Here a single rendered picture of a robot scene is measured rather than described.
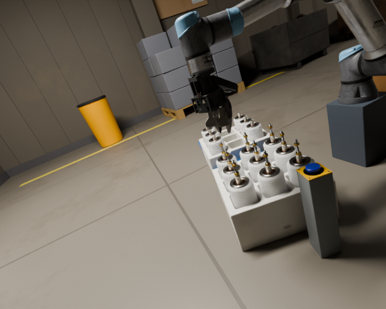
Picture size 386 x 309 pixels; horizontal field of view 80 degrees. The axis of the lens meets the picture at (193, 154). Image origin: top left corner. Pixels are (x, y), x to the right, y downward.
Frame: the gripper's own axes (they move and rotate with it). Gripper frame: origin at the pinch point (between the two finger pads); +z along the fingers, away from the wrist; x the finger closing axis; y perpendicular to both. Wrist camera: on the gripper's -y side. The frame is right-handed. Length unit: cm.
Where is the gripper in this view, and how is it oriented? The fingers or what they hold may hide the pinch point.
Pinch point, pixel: (225, 128)
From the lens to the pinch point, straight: 79.5
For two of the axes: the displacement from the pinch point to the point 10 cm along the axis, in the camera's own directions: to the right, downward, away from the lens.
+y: -6.8, 4.9, -5.5
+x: 6.6, 0.7, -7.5
